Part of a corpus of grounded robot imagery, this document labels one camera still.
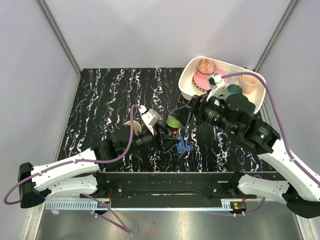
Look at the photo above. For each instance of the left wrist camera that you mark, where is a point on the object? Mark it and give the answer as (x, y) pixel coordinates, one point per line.
(150, 118)

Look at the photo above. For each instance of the cream floral mug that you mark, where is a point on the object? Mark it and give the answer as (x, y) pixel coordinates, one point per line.
(137, 128)

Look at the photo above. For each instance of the white serving tray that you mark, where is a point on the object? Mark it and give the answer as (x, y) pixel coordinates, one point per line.
(188, 89)

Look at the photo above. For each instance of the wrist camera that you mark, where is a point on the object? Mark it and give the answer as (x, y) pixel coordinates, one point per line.
(216, 84)
(150, 118)

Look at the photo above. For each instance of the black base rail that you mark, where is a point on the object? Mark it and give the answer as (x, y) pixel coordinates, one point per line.
(215, 185)

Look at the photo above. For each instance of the black marble mat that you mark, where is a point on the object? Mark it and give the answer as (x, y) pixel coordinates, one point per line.
(102, 105)

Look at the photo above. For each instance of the cream striped plate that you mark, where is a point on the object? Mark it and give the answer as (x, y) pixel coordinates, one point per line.
(197, 87)

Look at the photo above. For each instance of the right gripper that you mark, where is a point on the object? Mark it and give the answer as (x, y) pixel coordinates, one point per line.
(199, 104)

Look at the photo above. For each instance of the blue pill organizer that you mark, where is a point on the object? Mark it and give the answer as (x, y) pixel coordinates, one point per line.
(182, 147)

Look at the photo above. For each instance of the green pill bottle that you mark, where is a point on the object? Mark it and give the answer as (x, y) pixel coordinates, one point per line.
(175, 126)

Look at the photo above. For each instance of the teal ceramic mug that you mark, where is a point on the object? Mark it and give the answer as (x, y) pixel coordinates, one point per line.
(231, 89)

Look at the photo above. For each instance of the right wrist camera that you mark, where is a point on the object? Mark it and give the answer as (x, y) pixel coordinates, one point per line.
(216, 84)

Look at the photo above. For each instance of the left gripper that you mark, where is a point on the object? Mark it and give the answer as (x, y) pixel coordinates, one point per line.
(163, 143)

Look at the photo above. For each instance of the slotted cable duct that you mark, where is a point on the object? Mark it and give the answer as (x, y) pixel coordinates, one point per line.
(147, 203)

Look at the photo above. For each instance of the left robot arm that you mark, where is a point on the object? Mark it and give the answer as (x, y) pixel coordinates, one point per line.
(35, 182)

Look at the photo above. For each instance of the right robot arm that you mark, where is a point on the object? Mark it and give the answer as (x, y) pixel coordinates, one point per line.
(300, 189)

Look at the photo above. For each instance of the pink mug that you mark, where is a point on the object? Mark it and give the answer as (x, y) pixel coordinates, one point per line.
(249, 83)

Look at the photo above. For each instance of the patterned small bowl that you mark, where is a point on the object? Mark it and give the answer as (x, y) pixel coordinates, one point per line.
(206, 66)

